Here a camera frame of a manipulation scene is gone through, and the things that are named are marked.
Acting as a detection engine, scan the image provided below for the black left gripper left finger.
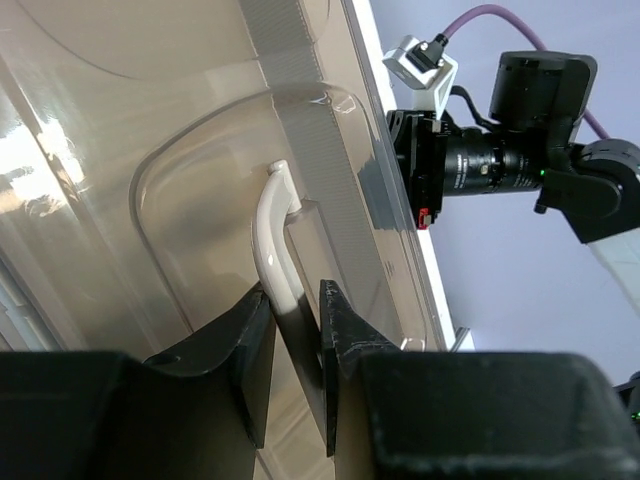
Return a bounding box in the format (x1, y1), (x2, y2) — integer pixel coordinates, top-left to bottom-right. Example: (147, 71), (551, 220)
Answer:
(1, 289), (275, 479)

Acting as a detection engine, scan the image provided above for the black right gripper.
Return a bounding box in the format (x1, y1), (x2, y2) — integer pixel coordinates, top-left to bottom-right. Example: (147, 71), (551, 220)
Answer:
(387, 110), (543, 230)

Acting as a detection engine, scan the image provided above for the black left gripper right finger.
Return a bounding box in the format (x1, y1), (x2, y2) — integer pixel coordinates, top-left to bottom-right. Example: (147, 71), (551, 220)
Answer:
(319, 280), (639, 479)

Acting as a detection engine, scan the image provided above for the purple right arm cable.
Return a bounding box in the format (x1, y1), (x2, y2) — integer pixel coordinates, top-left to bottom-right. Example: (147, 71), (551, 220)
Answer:
(434, 3), (614, 141)

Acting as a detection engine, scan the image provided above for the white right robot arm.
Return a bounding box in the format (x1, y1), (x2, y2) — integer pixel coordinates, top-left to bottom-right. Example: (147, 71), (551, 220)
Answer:
(384, 45), (639, 305)

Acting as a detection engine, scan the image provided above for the beige toolbox with clear lid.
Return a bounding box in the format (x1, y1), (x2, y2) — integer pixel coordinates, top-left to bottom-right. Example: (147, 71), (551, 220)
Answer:
(1, 1), (454, 479)

